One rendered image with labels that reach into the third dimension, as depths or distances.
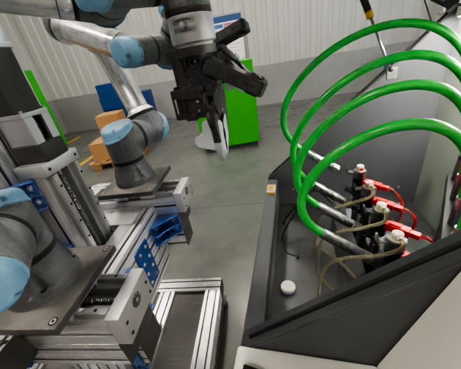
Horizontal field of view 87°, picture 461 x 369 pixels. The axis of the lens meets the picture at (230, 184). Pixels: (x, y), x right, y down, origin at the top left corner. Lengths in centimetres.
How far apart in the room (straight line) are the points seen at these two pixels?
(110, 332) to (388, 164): 98
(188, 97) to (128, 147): 54
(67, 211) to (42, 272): 25
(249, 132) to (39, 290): 365
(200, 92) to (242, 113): 349
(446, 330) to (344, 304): 11
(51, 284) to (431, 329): 64
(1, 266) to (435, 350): 55
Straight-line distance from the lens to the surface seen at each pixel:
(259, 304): 58
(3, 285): 48
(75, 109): 890
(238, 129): 399
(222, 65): 44
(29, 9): 56
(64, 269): 66
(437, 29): 62
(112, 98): 709
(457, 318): 36
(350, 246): 46
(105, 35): 84
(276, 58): 711
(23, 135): 81
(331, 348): 48
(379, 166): 103
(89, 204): 92
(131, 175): 98
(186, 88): 47
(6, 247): 49
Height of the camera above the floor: 143
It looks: 28 degrees down
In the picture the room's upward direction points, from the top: 10 degrees counter-clockwise
